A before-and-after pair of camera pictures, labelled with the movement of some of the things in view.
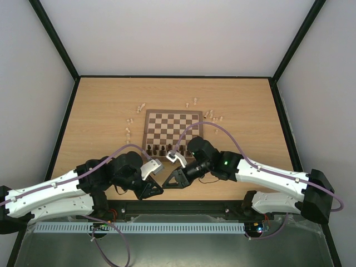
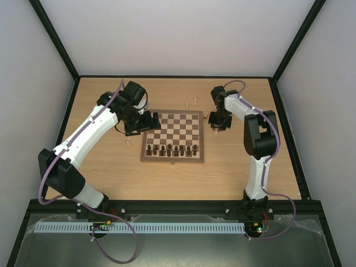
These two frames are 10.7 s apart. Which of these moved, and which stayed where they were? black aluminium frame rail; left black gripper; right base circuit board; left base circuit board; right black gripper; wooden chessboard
Moved: left black gripper; right black gripper
Stayed: left base circuit board; wooden chessboard; right base circuit board; black aluminium frame rail
